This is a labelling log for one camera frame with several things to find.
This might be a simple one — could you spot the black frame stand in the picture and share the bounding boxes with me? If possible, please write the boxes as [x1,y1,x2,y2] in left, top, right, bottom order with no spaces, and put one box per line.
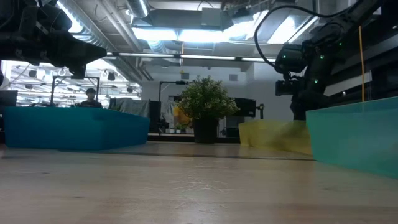
[49,74,101,108]

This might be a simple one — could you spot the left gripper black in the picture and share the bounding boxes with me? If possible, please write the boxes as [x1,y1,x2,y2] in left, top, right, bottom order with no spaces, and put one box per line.
[0,30,108,79]

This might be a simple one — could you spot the bushy green potted plant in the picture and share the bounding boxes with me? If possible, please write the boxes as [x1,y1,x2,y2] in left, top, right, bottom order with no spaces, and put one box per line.
[175,75,240,144]

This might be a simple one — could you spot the grey cover sheet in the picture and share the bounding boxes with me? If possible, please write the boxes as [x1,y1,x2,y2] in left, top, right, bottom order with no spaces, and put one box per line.
[108,97,150,118]

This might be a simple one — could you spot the black lamp stand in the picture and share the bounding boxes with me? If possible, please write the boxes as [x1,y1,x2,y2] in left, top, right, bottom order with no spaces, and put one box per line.
[158,80,190,103]

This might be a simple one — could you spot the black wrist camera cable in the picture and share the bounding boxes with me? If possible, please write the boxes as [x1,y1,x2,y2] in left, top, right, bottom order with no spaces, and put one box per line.
[253,4,354,68]

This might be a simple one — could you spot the dark monitor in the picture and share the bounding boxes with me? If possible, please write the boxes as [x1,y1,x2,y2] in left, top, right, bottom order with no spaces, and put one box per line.
[0,90,19,108]

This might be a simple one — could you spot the blue plastic tray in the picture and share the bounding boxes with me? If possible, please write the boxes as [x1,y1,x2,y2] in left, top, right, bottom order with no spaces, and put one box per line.
[3,106,152,152]

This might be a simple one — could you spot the long linear ceiling light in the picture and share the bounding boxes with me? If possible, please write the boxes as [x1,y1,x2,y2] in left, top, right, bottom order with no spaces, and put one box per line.
[105,51,277,63]

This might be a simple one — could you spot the yellow object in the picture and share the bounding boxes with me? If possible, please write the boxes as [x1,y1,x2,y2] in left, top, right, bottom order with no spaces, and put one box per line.
[172,105,193,127]

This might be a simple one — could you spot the tall black box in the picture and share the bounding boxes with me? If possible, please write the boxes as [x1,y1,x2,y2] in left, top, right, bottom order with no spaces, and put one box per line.
[148,100,162,134]

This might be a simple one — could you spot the yellow translucent plastic tray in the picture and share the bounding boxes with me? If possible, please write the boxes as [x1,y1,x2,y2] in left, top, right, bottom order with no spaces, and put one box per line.
[238,119,313,156]

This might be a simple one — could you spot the person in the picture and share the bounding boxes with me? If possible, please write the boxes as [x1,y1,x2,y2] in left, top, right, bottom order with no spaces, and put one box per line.
[79,88,103,109]

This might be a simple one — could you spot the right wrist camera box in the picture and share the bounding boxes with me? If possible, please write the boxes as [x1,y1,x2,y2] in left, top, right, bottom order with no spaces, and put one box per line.
[275,79,305,96]

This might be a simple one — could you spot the black monitor on mount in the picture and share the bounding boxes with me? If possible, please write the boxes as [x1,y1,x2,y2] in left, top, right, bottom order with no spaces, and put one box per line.
[233,97,257,118]

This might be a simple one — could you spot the round silver air duct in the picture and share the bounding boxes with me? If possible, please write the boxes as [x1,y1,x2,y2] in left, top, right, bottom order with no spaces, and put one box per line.
[126,0,150,19]

